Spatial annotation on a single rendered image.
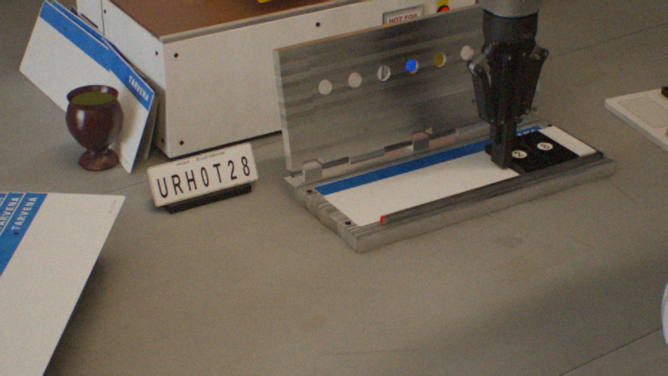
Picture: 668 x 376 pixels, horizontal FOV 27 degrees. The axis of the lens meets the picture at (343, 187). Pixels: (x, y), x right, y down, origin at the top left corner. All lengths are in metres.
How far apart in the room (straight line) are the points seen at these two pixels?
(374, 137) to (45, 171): 0.49
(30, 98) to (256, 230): 0.59
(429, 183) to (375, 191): 0.08
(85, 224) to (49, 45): 0.70
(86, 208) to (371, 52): 0.49
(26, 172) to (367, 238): 0.55
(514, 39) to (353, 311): 0.45
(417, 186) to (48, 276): 0.59
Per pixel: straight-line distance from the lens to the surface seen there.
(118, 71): 2.14
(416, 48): 2.03
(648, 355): 1.67
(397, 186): 1.95
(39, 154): 2.14
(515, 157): 2.02
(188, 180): 1.95
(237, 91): 2.08
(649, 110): 2.26
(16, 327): 1.54
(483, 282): 1.78
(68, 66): 2.29
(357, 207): 1.90
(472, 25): 2.08
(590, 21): 2.63
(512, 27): 1.89
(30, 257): 1.66
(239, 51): 2.06
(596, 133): 2.19
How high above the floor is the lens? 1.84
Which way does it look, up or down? 28 degrees down
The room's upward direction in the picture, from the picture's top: straight up
